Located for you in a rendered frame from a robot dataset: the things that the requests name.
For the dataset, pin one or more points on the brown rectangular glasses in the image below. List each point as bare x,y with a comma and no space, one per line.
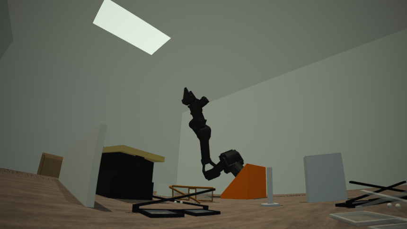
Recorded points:
178,190

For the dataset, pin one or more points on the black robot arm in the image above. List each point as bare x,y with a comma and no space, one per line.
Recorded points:
230,161

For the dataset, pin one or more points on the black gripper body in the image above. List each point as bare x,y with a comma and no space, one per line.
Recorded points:
190,101

